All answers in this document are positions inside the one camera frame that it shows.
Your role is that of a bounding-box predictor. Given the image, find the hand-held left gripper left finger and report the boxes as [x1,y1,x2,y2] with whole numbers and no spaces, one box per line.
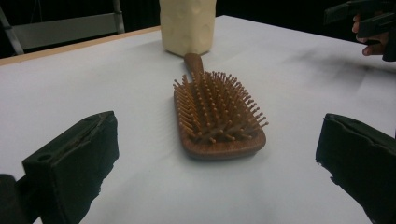
[21,110,120,224]

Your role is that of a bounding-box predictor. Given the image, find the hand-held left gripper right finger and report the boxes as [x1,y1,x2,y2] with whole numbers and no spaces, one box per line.
[315,113,396,224]

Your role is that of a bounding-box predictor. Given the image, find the brown wooden hairbrush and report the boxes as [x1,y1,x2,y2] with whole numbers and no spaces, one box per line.
[172,52,269,161]

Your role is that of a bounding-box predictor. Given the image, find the cream dimpled container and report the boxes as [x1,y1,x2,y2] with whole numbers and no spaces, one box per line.
[158,0,218,58]

